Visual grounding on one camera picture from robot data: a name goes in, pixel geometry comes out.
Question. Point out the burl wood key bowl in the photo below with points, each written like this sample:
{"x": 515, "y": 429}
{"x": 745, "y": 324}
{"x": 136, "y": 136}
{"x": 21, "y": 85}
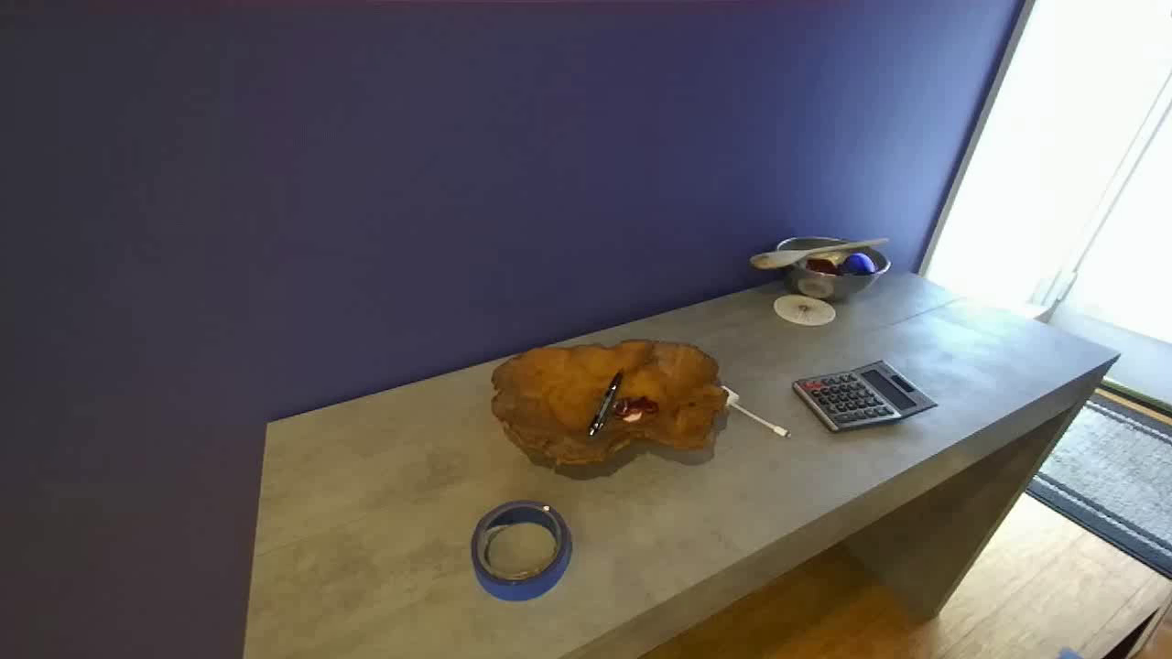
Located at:
{"x": 671, "y": 399}

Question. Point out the blue tape roll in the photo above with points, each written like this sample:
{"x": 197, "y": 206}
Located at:
{"x": 523, "y": 549}

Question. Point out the blue object in metal bowl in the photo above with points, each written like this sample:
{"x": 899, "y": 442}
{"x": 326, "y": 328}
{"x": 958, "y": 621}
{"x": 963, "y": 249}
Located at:
{"x": 863, "y": 266}

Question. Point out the grey desk calculator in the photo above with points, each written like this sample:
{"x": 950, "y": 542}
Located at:
{"x": 863, "y": 395}

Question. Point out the dark floor mat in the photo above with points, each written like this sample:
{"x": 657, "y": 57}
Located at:
{"x": 1110, "y": 472}

